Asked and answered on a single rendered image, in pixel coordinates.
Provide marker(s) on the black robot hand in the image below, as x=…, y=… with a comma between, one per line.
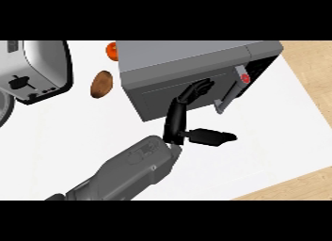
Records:
x=176, y=117

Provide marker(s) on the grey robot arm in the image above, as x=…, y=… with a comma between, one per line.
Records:
x=126, y=171

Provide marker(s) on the grey microwave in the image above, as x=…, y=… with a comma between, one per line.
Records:
x=174, y=69

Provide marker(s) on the brown potato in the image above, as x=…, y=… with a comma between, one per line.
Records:
x=101, y=84

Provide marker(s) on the orange tomato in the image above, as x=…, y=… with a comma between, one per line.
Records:
x=112, y=51

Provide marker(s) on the silver toaster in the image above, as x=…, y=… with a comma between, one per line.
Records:
x=29, y=69

